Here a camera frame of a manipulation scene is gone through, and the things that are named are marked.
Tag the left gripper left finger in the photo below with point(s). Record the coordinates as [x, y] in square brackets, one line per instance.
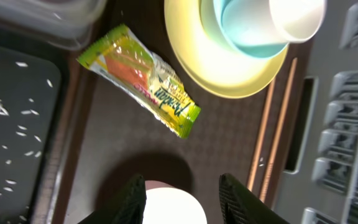
[126, 207]

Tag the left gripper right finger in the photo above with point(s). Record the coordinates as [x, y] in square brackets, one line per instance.
[240, 206]

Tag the white bowl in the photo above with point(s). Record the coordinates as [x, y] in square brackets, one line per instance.
[166, 204]

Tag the green orange snack wrapper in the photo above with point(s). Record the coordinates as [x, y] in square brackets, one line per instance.
[120, 57]

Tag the pile of rice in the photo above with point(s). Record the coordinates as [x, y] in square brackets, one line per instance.
[11, 124]

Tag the grey dishwasher rack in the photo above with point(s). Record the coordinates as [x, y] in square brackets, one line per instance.
[320, 182]

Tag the black waste tray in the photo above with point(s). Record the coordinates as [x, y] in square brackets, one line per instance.
[17, 130]

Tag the brown serving tray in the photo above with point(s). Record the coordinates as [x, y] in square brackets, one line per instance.
[104, 136]

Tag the yellow plate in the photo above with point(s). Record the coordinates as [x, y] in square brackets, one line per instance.
[213, 64]

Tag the light blue bowl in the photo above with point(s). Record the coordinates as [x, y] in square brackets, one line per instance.
[237, 26]

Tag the clear plastic bin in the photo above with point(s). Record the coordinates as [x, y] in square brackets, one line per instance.
[64, 24]

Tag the cream white cup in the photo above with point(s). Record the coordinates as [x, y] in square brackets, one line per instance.
[297, 20]

